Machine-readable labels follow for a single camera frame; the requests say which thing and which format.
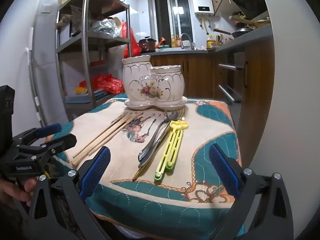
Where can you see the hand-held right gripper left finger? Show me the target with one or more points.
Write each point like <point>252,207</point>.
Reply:
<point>96,170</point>

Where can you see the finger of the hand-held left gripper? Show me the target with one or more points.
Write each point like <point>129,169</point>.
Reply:
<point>62,141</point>
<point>50,129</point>

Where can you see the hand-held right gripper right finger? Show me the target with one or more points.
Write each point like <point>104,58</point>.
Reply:
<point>225,170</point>

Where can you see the wooden chopstick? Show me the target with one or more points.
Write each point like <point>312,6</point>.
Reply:
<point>112,129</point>
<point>112,138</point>
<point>112,133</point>
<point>112,125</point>

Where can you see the gold fork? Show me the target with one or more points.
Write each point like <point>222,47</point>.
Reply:
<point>140,172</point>

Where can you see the silver fork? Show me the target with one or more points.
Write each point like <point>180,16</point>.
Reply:
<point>145,159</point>

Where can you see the yellow plastic tongs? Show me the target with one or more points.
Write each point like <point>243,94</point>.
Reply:
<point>172,145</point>

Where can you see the silver spoon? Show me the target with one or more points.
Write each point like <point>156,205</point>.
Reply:
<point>150,145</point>

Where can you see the white floral ceramic utensil holder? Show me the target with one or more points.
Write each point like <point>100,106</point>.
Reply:
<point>140,77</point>

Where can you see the person's left hand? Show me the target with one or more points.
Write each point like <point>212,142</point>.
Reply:
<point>15,192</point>

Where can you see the white refrigerator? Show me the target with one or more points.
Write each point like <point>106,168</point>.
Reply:
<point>42,80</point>

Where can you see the yellow object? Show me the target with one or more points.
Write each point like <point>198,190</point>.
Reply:
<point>81,90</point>

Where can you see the printed quilted cloth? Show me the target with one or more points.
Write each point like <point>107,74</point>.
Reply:
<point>175,192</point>

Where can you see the crumpled red plastic bag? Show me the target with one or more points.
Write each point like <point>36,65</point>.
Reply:
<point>110,83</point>

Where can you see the wooden base cabinets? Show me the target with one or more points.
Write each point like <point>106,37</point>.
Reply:
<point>200,75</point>

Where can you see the metal shelf rack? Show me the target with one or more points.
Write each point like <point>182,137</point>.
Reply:
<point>86,30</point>

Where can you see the clear plastic bag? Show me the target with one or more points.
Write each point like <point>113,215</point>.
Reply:
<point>106,27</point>

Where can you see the grey countertop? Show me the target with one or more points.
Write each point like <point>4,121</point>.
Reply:
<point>240,43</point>

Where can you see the yellow oil bottle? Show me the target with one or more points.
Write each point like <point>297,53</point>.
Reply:
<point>210,42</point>

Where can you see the dark cooking pot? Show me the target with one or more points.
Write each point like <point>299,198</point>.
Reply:
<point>147,44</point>

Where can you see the metal faucet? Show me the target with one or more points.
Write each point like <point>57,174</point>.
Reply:
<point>186,38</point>

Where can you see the condiment bottles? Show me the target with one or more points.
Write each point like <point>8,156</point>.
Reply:
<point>176,41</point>

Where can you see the black pan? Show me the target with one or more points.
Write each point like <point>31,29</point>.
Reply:
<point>241,33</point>

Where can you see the orange kitchen tool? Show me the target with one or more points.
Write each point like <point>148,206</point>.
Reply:
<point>163,40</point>

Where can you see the metal pot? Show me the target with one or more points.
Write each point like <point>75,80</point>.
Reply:
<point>262,23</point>

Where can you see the window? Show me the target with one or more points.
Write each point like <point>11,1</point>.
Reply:
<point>172,17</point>

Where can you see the white water heater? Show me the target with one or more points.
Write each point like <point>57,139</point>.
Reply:
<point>202,1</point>

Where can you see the wall switch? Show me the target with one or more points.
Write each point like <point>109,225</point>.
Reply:
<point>46,8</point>

